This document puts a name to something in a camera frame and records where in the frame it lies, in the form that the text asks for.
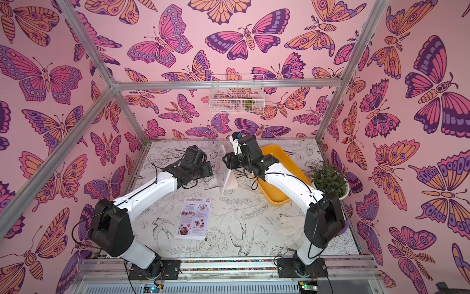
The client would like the old red menu sheet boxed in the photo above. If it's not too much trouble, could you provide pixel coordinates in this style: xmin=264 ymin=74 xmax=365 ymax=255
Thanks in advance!
xmin=176 ymin=198 xmax=212 ymax=240

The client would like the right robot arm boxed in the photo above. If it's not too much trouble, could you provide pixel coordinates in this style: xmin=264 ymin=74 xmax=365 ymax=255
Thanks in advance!
xmin=222 ymin=132 xmax=345 ymax=277

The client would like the purple pink spatula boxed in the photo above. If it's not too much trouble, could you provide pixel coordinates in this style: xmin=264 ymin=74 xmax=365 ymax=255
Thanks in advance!
xmin=339 ymin=220 xmax=350 ymax=235

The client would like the white wire basket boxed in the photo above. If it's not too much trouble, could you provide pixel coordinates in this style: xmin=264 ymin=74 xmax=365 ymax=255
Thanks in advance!
xmin=208 ymin=73 xmax=266 ymax=115

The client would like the yellow plastic tray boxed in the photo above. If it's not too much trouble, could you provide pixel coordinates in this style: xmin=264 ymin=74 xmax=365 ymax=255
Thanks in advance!
xmin=259 ymin=145 xmax=315 ymax=211

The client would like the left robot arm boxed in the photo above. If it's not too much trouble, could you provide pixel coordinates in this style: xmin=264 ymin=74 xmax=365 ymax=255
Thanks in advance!
xmin=88 ymin=145 xmax=213 ymax=279

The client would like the green potted plant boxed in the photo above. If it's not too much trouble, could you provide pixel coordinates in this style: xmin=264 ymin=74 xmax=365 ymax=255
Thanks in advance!
xmin=311 ymin=164 xmax=350 ymax=200

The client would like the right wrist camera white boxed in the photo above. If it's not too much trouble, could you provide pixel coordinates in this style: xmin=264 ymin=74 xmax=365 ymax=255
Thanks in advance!
xmin=229 ymin=132 xmax=242 ymax=155

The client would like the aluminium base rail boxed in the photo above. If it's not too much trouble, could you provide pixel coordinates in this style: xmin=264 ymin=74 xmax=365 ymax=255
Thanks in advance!
xmin=68 ymin=256 xmax=388 ymax=294

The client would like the clear acrylic menu holder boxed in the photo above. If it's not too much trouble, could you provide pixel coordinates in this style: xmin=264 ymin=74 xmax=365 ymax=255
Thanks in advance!
xmin=214 ymin=145 xmax=239 ymax=195

